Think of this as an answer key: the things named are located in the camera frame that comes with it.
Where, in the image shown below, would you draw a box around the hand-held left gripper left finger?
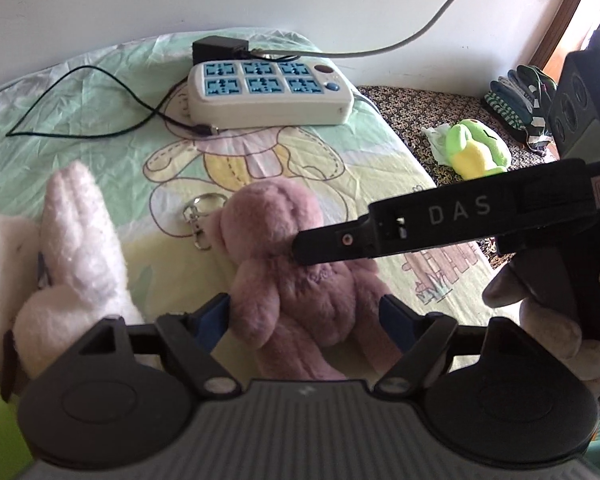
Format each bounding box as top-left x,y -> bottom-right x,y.
77,292 -> 243,400

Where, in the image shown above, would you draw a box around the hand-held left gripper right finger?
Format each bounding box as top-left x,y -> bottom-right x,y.
374,295 -> 531,400

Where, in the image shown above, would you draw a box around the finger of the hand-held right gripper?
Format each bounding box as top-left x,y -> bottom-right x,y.
292,159 -> 599,265

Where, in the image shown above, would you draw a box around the pink teddy bear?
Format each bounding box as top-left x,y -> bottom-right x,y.
182,177 -> 406,381

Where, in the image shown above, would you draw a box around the person's right hand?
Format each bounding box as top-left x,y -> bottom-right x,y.
482,254 -> 600,398

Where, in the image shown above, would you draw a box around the green frog plush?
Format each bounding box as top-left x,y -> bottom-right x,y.
445,119 -> 512,178

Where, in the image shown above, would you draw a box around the stack of folded striped clothes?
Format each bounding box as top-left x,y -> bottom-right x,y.
482,64 -> 561,153

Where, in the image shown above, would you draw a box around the crumpled white plastic bag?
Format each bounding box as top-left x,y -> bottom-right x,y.
421,125 -> 453,166

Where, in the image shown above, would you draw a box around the dark patterned blanket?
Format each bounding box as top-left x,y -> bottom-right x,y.
355,85 -> 563,271

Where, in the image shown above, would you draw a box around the pinkish white plush rabbit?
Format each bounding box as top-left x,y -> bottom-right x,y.
12,160 -> 146,378

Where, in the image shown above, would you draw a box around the cartoon bear bedsheet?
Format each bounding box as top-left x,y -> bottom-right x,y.
0,30 -> 498,386

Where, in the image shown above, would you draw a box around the white power strip blue sockets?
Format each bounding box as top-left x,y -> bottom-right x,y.
187,58 -> 356,128

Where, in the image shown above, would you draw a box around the black power adapter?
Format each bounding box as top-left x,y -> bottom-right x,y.
192,36 -> 251,66

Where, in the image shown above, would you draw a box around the thin black cable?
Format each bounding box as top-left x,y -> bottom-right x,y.
6,65 -> 223,138

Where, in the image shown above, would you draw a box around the grey power cable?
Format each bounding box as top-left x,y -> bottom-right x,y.
250,0 -> 480,58

